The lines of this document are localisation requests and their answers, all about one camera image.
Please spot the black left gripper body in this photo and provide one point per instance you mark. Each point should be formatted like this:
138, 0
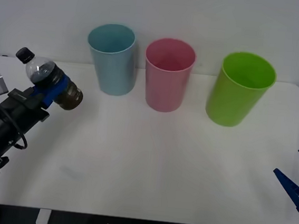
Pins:
22, 110

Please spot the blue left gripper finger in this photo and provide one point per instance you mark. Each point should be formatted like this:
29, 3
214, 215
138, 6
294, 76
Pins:
38, 91
56, 93

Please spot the dark plastic bottle black cap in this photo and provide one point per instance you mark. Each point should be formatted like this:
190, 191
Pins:
41, 69

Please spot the pale blue plastic bin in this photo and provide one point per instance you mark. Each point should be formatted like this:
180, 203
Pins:
116, 74

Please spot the green plastic bin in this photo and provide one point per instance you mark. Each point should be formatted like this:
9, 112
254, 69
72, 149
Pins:
229, 104

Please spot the pink plastic bin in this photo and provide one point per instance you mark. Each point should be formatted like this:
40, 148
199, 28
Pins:
165, 89

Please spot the white table leg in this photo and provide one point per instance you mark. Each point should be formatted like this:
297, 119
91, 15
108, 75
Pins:
42, 217

